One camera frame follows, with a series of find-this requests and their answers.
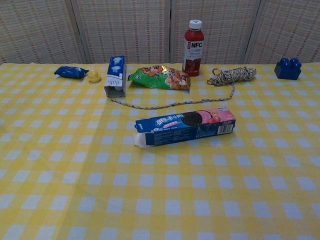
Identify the blue toy building block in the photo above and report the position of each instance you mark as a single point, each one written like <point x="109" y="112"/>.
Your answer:
<point x="287" y="68"/>

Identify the yellow checkered tablecloth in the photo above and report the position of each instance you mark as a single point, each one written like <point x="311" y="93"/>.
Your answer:
<point x="100" y="175"/>

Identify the red NFC juice bottle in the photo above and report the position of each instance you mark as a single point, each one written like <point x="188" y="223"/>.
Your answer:
<point x="192" y="50"/>

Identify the blue Oreo cookie box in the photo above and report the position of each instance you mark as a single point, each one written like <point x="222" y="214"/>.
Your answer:
<point x="185" y="130"/>

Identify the green snack bag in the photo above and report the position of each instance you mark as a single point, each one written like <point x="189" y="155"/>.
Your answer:
<point x="160" y="78"/>

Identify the blue white milk carton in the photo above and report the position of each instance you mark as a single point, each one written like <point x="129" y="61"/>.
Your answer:
<point x="115" y="78"/>

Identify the yellow rubber duck toy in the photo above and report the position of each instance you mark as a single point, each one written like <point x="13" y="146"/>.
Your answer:
<point x="94" y="76"/>

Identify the blue snack packet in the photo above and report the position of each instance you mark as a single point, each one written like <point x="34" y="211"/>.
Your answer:
<point x="70" y="72"/>

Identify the woven folding screen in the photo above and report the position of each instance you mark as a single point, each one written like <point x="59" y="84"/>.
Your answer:
<point x="140" y="27"/>

